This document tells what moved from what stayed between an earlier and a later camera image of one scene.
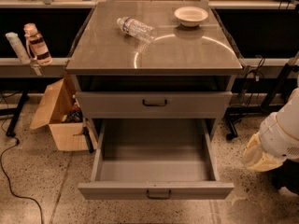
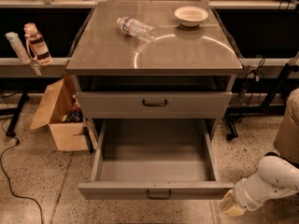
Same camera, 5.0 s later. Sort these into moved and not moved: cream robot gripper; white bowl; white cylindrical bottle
Moved: cream robot gripper
Not moved: white bowl; white cylindrical bottle
